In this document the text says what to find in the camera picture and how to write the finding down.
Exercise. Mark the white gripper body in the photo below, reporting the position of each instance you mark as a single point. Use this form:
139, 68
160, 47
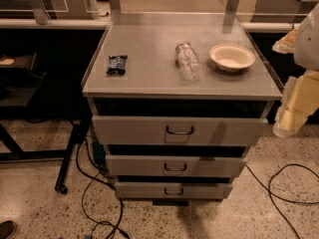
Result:
308, 45

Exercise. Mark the grey drawer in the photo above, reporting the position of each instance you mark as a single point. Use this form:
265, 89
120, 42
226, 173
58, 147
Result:
158, 190
192, 166
178, 131

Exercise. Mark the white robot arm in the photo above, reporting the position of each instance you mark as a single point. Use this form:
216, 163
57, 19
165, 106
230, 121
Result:
303, 42

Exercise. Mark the grey drawer cabinet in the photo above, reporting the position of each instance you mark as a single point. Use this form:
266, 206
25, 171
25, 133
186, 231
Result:
152, 86

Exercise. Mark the grey top drawer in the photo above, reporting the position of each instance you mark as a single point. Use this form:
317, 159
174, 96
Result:
178, 131

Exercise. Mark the grey bottom drawer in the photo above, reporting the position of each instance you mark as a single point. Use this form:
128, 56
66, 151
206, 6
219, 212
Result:
158, 190

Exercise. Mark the white paper bowl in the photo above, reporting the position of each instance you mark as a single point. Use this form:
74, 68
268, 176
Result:
231, 58

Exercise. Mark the clear plastic bottle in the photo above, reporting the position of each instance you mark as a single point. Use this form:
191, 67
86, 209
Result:
188, 63

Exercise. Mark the dark snack bar wrapper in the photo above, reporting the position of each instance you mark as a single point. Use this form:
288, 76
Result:
117, 65

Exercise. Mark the dark shoe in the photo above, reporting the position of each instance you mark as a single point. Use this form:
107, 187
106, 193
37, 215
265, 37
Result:
7, 229

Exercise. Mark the black metal table frame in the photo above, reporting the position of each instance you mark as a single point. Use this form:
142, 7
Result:
17, 99

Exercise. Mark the white horizontal rail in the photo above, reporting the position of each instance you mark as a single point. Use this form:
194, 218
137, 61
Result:
102, 25

